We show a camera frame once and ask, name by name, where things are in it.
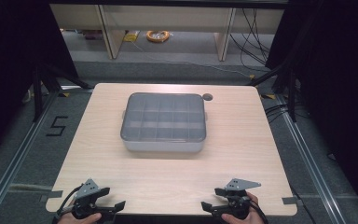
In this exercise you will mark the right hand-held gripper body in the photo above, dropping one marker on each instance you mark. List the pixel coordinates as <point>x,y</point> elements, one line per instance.
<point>238,200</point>

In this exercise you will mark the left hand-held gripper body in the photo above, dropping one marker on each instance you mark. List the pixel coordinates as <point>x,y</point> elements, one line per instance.
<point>86,190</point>

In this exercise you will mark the grey compartment storage box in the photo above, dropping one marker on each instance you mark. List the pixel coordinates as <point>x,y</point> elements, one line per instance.
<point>163,146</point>

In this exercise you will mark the grey plastic compartment box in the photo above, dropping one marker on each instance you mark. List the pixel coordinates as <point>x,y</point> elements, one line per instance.
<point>163,116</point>

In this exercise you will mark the person's right hand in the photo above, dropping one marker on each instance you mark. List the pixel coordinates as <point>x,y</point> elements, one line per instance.
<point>254,214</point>

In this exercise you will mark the person's left hand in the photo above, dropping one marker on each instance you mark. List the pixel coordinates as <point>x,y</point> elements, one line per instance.
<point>74,220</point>

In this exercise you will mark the grey tape strip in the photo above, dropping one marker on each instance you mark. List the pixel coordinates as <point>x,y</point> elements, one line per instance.
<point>289,200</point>
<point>52,195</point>

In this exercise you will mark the black tape floor mark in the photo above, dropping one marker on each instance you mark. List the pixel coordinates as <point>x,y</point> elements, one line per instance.
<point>57,126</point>

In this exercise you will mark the dark round table grommet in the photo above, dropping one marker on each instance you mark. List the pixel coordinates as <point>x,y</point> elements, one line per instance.
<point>207,97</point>

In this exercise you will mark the black metal stand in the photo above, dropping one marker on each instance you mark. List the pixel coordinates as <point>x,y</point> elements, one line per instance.
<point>292,93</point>
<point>38,93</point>

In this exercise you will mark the black curtain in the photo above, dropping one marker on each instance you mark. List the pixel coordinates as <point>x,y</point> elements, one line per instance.
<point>338,77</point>
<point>12,62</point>

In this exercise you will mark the dark red object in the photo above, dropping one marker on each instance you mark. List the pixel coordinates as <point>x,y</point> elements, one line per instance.
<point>93,34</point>

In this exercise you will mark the yellow packet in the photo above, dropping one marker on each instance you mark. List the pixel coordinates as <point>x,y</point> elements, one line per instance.
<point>131,36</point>

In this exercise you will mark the light wooden shelf unit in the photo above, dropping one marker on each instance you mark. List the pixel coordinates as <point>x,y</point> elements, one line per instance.
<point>167,18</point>

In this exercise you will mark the aluminium floor rail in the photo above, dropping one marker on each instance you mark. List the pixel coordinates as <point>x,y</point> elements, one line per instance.
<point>307,155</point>
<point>18,155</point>

